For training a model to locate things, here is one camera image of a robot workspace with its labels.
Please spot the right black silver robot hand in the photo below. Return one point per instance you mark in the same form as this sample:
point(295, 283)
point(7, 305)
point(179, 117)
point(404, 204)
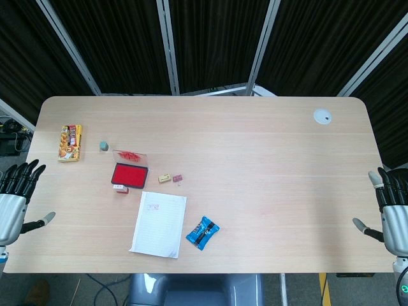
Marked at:
point(395, 223)

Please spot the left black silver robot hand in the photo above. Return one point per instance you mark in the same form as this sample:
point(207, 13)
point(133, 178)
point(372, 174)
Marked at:
point(11, 216)

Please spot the red white rubber stamp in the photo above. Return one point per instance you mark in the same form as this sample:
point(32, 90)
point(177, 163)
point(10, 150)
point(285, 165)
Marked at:
point(121, 189)

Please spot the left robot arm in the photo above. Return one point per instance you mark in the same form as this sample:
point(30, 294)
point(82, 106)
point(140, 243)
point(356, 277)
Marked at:
point(2, 256)

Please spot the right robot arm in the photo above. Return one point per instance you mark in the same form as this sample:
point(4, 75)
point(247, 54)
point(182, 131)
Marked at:
point(401, 280)

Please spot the black floor equipment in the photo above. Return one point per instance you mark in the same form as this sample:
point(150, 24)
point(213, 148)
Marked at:
point(11, 140)

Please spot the yellow snack box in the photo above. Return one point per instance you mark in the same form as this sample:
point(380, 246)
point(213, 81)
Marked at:
point(69, 143)

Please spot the thin wooden stick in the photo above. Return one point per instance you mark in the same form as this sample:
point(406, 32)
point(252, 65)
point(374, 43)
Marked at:
point(76, 293)

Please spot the black curtain panel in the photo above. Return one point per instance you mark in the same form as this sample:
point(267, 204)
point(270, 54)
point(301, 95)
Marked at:
point(325, 41)
point(25, 57)
point(121, 44)
point(216, 41)
point(392, 111)

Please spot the grey-green small cylinder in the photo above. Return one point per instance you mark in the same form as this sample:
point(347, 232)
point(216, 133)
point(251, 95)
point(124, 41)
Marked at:
point(104, 146)

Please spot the red ink pad clear lid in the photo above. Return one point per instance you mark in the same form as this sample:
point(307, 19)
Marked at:
point(129, 173)

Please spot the white table leg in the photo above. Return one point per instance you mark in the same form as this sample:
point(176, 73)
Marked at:
point(282, 290)

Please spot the white lined paper pad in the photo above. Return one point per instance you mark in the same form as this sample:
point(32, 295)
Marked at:
point(159, 224)

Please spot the small pale yellow box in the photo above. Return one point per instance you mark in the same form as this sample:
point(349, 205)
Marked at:
point(164, 178)

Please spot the pink binder clip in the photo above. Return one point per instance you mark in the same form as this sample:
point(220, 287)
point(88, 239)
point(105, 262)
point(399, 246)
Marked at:
point(177, 178)

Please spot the blue snack packet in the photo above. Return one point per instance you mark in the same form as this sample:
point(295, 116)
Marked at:
point(203, 233)

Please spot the grey robot torso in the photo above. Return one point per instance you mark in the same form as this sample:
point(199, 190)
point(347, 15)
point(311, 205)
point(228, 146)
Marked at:
point(194, 291)

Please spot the grey partition foot bar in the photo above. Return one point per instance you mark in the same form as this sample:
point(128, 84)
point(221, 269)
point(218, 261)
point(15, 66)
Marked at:
point(223, 90)

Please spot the grey partition post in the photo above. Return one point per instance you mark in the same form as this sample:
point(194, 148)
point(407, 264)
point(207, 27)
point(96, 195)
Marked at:
point(16, 113)
point(373, 55)
point(264, 48)
point(169, 48)
point(68, 46)

